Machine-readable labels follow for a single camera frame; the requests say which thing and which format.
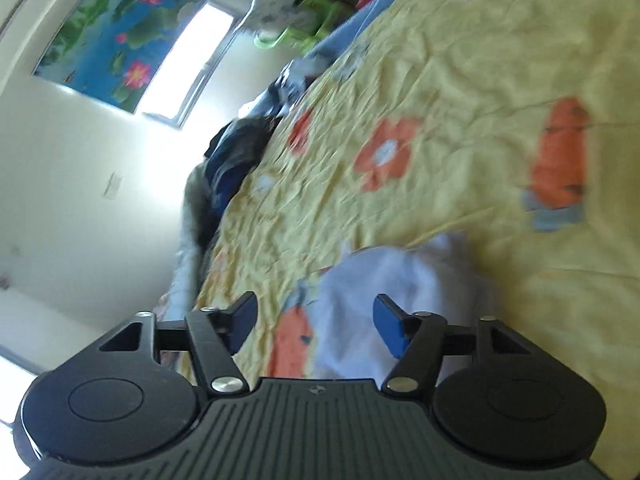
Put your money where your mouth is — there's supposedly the lavender long sleeve sweater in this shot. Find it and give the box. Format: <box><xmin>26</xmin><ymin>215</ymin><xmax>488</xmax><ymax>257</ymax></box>
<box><xmin>306</xmin><ymin>233</ymin><xmax>499</xmax><ymax>385</ymax></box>

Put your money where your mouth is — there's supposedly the folded dark clothes stack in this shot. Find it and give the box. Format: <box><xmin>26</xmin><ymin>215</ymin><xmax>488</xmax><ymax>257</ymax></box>
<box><xmin>205</xmin><ymin>116</ymin><xmax>279</xmax><ymax>216</ymax></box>

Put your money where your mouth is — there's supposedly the yellow cartoon print quilt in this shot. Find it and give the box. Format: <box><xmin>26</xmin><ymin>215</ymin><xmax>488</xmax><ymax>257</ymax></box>
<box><xmin>198</xmin><ymin>0</ymin><xmax>639</xmax><ymax>479</ymax></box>

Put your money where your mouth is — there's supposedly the blue mattress sheet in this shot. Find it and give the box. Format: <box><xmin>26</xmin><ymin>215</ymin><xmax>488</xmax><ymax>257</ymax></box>
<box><xmin>238</xmin><ymin>0</ymin><xmax>395</xmax><ymax>118</ymax></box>

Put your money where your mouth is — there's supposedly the white crumpled plastic bag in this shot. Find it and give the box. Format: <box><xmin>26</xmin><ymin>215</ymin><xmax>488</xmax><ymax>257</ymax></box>
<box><xmin>272</xmin><ymin>55</ymin><xmax>329</xmax><ymax>106</ymax></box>

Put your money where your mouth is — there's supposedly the lotus flower poster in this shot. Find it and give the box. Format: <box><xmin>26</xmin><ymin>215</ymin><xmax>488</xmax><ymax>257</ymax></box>
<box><xmin>35</xmin><ymin>0</ymin><xmax>207</xmax><ymax>113</ymax></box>

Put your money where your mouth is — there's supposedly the white wall switch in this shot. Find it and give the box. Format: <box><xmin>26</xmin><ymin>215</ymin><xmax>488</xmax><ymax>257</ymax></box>
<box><xmin>103</xmin><ymin>172</ymin><xmax>124</xmax><ymax>200</ymax></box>

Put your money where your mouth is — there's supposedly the window with grey frame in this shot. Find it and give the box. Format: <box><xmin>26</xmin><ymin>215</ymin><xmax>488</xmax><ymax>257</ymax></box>
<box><xmin>134</xmin><ymin>2</ymin><xmax>241</xmax><ymax>128</ymax></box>

